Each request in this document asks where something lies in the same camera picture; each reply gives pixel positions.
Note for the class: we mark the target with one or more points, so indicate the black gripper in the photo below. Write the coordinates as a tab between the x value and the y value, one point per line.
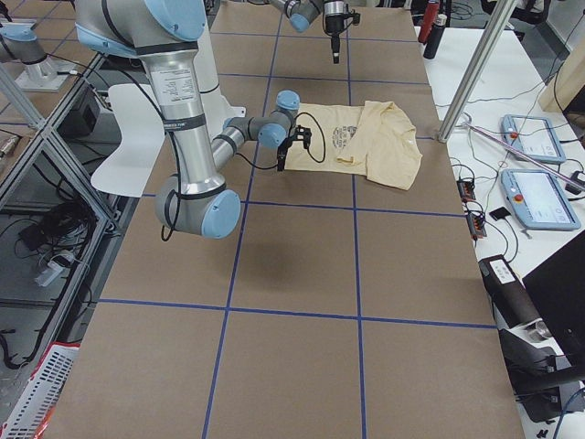
285	147
334	25

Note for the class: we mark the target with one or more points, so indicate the beige long sleeve shirt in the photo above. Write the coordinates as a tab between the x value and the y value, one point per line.
376	140

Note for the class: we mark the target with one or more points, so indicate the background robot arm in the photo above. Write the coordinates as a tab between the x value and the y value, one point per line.
20	43

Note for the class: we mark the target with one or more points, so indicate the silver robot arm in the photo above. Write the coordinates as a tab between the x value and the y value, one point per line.
164	36
301	14

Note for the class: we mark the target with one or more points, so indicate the black bottle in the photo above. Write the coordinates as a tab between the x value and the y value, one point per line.
435	36

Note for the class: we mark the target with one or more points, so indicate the red bottle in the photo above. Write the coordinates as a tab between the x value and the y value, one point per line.
429	16

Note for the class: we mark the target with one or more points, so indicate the white plastic chair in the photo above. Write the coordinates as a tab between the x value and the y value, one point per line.
127	169

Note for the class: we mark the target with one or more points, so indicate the orange circuit board upper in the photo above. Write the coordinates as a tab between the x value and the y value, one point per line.
466	190

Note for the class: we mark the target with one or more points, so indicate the orange circuit board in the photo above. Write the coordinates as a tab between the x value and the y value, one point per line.
476	226
466	190

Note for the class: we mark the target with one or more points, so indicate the orange circuit board lower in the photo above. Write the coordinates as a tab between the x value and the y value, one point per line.
476	226

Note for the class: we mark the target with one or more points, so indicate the upper teach pendant tablet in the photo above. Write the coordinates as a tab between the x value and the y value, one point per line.
534	136

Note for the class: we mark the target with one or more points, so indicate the teach pendant tablet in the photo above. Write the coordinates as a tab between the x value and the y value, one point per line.
537	200
534	136

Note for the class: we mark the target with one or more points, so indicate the pink metal rod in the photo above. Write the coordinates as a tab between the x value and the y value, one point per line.
579	186

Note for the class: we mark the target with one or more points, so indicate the white power strip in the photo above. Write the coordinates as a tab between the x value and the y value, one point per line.
54	269

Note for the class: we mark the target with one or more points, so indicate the lower teach pendant tablet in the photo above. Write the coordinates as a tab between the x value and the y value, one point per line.
537	200

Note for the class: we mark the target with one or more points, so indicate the black monitor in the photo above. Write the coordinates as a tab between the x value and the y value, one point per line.
556	288

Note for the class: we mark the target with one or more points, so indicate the black device with label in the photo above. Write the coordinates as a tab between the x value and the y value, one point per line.
543	381

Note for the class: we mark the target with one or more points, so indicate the white plastic basket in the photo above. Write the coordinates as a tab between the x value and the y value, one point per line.
31	413

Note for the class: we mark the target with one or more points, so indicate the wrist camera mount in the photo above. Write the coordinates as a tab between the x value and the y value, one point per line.
352	18
303	135

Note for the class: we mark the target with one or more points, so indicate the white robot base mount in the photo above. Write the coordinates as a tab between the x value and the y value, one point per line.
226	111

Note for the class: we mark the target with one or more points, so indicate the aluminium frame post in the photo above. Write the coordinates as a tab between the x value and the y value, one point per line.
496	25

